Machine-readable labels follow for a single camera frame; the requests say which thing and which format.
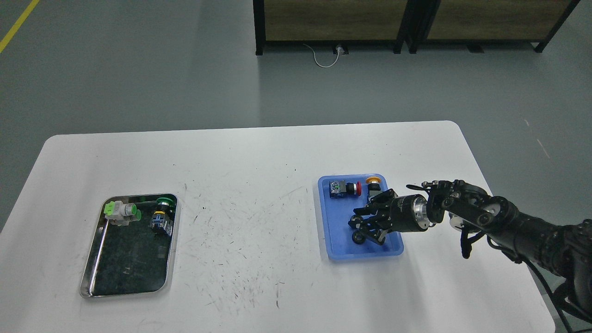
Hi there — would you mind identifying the dark green push button switch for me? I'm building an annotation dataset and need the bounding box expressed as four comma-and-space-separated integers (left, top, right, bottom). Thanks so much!
150, 197, 176, 237

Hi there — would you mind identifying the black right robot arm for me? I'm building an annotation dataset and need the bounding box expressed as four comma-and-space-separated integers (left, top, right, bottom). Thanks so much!
348, 179, 592, 332

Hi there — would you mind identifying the blue plastic tray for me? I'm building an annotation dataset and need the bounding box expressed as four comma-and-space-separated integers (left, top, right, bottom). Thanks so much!
317, 173, 404, 261

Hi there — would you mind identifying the white cable on floor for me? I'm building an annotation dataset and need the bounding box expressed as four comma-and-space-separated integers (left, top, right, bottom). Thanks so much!
303, 43, 346, 68

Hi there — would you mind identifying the light green push button switch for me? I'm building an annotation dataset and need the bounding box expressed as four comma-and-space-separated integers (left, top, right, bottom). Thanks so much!
102, 201, 142, 226

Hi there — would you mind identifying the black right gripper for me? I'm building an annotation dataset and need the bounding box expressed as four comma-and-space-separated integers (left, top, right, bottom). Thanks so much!
347, 188, 431, 245

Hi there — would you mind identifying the silver metal tray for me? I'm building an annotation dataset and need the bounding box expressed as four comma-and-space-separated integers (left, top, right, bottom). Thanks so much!
80, 192, 180, 299

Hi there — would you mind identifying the yellow push button switch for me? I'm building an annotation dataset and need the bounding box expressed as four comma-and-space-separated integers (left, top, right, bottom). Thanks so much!
365, 176, 383, 201

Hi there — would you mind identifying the red push button switch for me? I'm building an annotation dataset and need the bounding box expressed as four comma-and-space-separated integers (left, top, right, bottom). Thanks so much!
328, 180, 362, 199

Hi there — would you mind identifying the wooden cabinet black frame left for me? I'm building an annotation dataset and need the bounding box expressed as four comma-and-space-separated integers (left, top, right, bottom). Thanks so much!
253, 0, 419, 56

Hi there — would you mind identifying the black gear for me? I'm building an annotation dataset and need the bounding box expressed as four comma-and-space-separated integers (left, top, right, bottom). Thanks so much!
351, 231, 366, 245

